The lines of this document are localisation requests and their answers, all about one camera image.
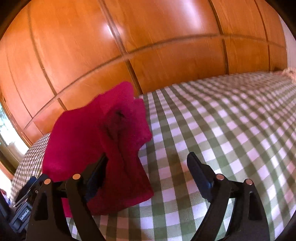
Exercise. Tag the glossy wooden wardrobe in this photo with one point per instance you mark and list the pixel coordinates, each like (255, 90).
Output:
(58, 55)

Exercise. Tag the glass balcony door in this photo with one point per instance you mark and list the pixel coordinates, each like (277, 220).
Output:
(13, 148)

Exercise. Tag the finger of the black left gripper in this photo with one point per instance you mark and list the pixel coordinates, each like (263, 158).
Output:
(31, 196)
(26, 189)

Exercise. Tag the green white checkered bedsheet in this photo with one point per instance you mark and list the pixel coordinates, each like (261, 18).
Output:
(241, 125)

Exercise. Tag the crimson red fleece garment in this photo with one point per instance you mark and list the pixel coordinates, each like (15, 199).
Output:
(112, 124)

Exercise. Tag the floral patterned pillow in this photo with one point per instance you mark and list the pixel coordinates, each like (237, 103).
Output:
(288, 72)

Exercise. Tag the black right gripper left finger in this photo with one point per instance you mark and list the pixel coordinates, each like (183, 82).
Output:
(48, 219)

